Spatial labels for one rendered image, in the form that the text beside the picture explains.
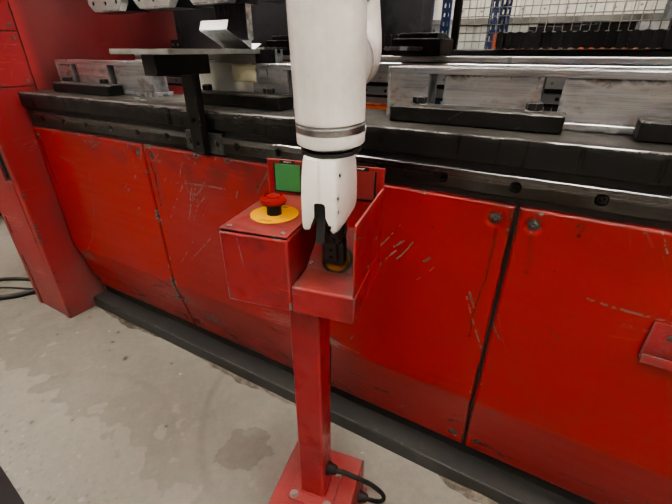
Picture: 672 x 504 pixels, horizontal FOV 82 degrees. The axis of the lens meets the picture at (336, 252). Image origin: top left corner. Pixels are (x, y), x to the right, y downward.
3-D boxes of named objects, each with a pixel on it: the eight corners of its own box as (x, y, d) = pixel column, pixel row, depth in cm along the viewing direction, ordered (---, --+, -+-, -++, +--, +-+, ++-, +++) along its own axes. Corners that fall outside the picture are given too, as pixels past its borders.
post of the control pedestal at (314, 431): (301, 492, 86) (286, 289, 61) (310, 470, 91) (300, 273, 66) (323, 500, 85) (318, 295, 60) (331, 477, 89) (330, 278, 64)
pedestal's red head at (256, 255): (228, 299, 59) (210, 186, 50) (275, 253, 72) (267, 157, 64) (354, 325, 53) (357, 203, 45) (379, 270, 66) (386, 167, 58)
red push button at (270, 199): (256, 221, 57) (254, 197, 55) (269, 211, 60) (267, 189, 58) (281, 224, 56) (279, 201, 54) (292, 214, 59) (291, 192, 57)
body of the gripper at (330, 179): (317, 125, 52) (321, 201, 58) (285, 148, 44) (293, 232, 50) (370, 129, 50) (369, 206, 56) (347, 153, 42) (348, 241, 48)
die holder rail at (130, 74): (63, 89, 135) (53, 59, 131) (80, 88, 140) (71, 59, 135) (157, 97, 113) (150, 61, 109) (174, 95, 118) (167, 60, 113)
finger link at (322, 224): (321, 178, 48) (333, 192, 53) (308, 238, 47) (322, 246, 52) (330, 179, 48) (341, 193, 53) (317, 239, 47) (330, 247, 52)
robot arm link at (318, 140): (312, 110, 51) (313, 133, 53) (283, 127, 44) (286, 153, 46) (373, 113, 49) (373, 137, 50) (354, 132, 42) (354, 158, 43)
